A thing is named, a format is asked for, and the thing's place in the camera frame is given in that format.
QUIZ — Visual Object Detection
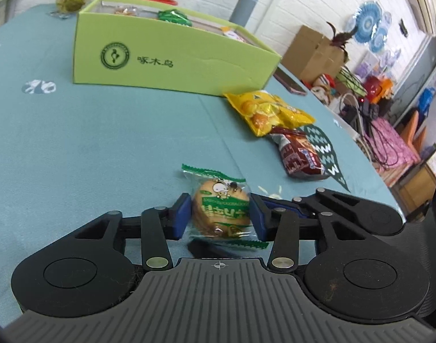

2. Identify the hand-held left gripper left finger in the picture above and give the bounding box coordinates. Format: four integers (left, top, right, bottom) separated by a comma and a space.
73, 193, 192, 271

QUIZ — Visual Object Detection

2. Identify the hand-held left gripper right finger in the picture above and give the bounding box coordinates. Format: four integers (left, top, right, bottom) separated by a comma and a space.
248, 193, 376, 272

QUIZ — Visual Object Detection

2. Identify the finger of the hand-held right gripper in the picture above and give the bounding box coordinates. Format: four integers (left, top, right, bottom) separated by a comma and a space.
261, 188, 374, 222

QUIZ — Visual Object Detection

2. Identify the green-edged cake packet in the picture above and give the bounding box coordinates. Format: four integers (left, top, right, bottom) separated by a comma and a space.
181, 163, 270, 251

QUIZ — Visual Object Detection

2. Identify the light green cardboard box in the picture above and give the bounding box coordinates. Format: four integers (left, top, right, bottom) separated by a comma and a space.
72, 0, 283, 98

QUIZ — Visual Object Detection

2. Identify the green candy packet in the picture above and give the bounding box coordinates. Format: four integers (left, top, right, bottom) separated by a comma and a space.
157, 8, 193, 27

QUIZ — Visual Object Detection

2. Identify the yellow banana chip packet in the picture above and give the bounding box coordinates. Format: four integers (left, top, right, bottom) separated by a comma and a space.
114, 5, 140, 17

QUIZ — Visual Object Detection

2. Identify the brown wooden cabinet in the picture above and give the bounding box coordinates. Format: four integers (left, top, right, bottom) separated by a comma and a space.
393, 164, 436, 215

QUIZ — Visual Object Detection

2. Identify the brown cookie packet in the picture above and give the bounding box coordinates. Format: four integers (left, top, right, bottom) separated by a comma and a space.
268, 127, 333, 178

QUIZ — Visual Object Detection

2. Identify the yellow puffed snack packet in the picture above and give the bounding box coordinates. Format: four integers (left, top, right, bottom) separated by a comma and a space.
223, 91, 316, 137

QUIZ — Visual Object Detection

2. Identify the pink patterned cloth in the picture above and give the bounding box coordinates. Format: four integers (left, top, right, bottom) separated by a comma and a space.
363, 118, 422, 167

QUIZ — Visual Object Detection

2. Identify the teal tablecloth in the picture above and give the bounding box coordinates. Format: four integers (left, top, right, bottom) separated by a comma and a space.
0, 3, 408, 329

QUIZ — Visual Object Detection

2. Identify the orange chair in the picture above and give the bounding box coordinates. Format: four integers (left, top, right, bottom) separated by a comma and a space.
400, 111, 427, 147

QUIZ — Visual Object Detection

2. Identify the smartphone with red case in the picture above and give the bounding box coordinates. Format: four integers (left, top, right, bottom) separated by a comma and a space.
273, 68, 308, 96

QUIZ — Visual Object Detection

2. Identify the colourful stuffed toy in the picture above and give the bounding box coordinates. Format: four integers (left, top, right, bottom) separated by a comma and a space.
311, 73, 338, 97

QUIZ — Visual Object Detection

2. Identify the blue plastic bag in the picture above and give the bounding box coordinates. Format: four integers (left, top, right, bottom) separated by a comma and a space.
418, 87, 435, 115

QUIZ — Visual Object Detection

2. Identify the green striped bag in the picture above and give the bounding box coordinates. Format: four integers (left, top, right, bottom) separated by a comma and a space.
337, 68, 365, 95

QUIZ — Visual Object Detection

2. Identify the red orange toy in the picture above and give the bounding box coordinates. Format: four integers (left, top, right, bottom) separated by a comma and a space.
364, 75, 393, 102

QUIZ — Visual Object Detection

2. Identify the brown cardboard box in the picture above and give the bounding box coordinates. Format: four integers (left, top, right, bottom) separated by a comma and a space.
281, 25, 349, 83

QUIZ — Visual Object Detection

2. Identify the purple leaf plant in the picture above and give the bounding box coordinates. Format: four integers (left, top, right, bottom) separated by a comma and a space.
326, 21, 358, 61

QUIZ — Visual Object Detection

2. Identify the grey thermos bottle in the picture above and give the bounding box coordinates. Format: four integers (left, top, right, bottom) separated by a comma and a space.
229, 0, 259, 26

